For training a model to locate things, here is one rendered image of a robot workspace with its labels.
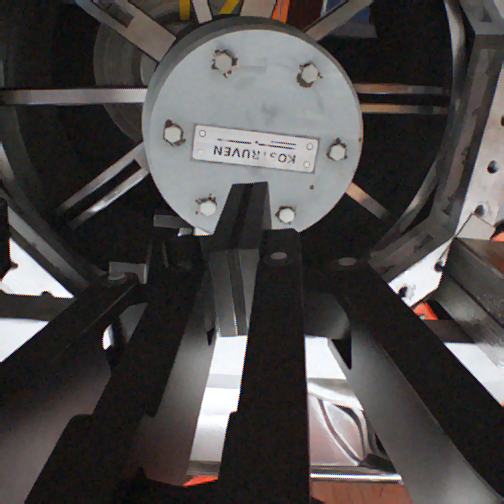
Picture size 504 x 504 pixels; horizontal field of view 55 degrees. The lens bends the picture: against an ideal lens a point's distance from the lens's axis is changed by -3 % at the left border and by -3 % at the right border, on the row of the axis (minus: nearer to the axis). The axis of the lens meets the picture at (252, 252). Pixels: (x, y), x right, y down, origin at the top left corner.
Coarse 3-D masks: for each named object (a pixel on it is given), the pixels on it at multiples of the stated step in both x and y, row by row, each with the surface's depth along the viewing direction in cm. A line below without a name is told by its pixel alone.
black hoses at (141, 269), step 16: (160, 224) 47; (176, 224) 48; (128, 240) 41; (144, 240) 41; (112, 256) 38; (128, 256) 38; (144, 256) 39; (112, 272) 37; (144, 272) 38; (0, 288) 39
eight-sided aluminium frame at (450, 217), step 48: (480, 0) 44; (480, 48) 46; (480, 96) 48; (480, 144) 45; (0, 192) 47; (480, 192) 47; (48, 240) 50; (432, 240) 51; (48, 288) 46; (432, 288) 51
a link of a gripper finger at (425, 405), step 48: (336, 288) 12; (384, 288) 12; (384, 336) 10; (432, 336) 10; (384, 384) 10; (432, 384) 8; (480, 384) 8; (384, 432) 10; (432, 432) 8; (480, 432) 7; (432, 480) 8; (480, 480) 6
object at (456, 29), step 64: (0, 0) 45; (128, 0) 47; (192, 0) 47; (256, 0) 48; (384, 0) 62; (448, 0) 48; (0, 64) 49; (384, 64) 70; (448, 64) 51; (0, 128) 49; (384, 128) 69; (448, 128) 53; (64, 192) 61; (384, 192) 63; (320, 256) 64
